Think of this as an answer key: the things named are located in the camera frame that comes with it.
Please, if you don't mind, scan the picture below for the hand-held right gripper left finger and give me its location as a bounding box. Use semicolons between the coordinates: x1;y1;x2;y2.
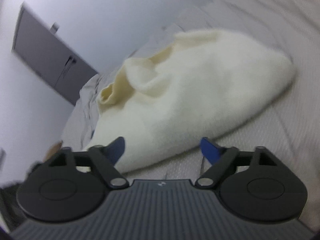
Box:
49;137;129;188

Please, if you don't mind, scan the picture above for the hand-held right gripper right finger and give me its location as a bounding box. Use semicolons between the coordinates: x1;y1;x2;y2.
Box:
195;137;278;188

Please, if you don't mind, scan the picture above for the cream sweater with blue stripes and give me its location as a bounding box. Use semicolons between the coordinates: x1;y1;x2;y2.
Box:
82;29;297;173

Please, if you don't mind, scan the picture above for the brown pillow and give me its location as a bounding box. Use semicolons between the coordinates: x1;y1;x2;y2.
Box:
44;142;63;162

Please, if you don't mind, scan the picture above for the grey bed cover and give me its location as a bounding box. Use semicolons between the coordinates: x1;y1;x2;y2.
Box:
60;0;320;230

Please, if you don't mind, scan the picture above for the grey door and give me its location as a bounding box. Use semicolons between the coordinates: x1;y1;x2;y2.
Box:
11;4;99;105

